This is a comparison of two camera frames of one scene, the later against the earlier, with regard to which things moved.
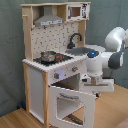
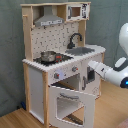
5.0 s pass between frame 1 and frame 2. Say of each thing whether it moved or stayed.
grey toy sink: stayed
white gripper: moved
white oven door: stayed
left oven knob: stayed
